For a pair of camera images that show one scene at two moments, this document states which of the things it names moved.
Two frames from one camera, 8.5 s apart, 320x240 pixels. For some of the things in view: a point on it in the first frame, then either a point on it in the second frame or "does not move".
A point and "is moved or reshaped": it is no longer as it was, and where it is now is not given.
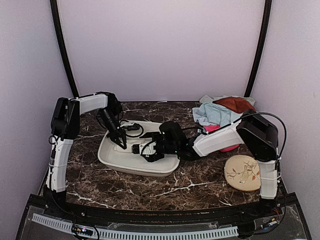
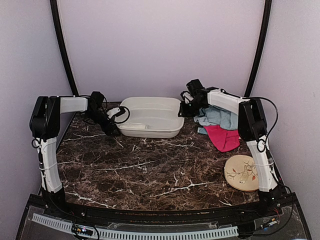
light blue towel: [209, 113] does not move
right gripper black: [152, 159] -> [184, 113]
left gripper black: [116, 134] -> [108, 131]
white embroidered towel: [127, 149] is moved or reshaped
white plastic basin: [112, 154] -> [151, 117]
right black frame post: [263, 42] does not move
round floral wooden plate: [243, 172] does not move
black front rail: [216, 216] does not move
